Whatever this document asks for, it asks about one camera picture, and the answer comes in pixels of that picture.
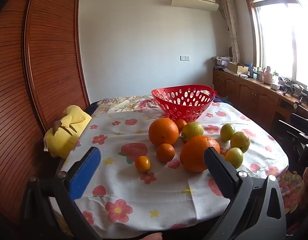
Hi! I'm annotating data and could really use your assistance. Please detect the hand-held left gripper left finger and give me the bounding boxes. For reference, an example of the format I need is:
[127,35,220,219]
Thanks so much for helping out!
[24,146,102,240]

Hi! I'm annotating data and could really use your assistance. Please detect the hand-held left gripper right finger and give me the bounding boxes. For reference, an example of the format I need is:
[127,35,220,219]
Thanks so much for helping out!
[203,147,287,240]

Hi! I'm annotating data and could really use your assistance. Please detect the large orange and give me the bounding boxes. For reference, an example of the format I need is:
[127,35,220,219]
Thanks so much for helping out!
[180,135,221,172]
[148,118,179,146]

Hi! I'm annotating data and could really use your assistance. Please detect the small tangerine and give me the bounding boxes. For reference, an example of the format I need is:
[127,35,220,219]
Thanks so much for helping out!
[174,119,187,132]
[156,143,176,163]

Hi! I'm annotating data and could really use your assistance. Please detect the red perforated plastic basket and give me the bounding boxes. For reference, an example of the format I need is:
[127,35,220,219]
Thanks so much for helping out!
[151,85,216,122]

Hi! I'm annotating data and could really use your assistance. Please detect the yellow plush toy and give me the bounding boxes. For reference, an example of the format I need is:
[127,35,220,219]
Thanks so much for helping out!
[43,105,92,158]

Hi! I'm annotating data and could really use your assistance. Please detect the green pear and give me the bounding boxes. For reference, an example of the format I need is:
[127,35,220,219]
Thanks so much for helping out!
[181,122,204,142]

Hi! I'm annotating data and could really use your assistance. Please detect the white floral strawberry tablecloth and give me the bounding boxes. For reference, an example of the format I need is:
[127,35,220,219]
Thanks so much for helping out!
[57,100,289,239]

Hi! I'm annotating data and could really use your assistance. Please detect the tiny kumquat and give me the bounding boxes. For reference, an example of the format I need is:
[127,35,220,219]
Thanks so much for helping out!
[135,156,151,173]

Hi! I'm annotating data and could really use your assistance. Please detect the floral quilt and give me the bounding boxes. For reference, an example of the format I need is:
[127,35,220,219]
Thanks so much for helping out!
[86,94,307,230]

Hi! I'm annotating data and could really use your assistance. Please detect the dark blue blanket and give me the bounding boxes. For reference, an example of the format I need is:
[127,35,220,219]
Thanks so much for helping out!
[213,94,229,104]

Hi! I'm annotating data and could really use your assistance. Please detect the wooden sideboard cabinet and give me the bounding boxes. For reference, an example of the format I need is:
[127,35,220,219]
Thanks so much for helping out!
[212,69,308,140]

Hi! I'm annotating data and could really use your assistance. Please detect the black chair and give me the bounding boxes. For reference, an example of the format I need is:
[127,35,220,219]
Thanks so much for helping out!
[271,112,308,170]

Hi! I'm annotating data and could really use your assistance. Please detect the cardboard box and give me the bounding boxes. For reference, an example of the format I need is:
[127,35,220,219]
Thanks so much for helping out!
[227,61,249,74]

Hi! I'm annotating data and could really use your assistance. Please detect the pink thermos jug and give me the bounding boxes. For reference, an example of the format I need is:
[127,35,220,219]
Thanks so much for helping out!
[265,66,273,85]

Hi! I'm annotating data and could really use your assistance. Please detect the wooden slatted wardrobe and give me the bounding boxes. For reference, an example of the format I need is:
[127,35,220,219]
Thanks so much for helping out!
[0,0,90,225]

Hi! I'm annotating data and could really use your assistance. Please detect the beige curtain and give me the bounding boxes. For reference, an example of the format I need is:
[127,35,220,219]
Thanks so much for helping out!
[219,0,242,63]

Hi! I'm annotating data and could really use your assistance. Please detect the window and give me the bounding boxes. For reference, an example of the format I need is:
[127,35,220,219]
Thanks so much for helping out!
[243,0,308,85]

